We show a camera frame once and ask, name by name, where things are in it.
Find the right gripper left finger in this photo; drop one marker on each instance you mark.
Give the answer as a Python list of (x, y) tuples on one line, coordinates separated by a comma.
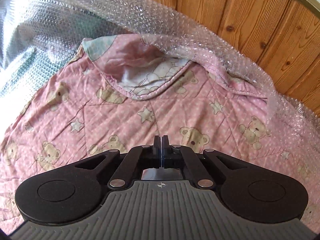
[(156, 151)]

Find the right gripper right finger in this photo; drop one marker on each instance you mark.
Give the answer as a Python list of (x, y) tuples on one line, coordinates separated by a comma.
[(166, 151)]

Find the pink teddy bear quilt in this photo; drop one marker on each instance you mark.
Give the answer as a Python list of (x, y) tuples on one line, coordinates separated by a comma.
[(120, 91)]

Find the wooden headboard with gold trim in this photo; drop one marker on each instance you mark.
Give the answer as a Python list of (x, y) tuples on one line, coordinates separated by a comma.
[(281, 36)]

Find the clear bubble wrap sheet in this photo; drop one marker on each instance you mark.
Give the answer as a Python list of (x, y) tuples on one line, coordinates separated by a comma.
[(38, 37)]

